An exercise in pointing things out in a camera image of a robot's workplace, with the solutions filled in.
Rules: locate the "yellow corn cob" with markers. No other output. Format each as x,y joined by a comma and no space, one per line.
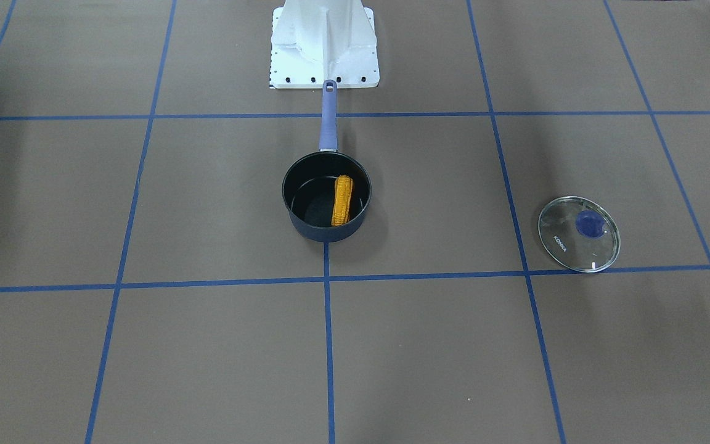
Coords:
342,195

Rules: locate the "glass pot lid purple knob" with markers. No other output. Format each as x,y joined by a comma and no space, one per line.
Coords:
579,234

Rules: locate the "dark blue pot purple handle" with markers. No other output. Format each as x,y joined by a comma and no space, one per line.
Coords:
307,188

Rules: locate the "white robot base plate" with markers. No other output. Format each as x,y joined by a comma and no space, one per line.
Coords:
324,74

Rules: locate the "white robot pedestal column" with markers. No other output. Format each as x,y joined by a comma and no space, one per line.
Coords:
324,28

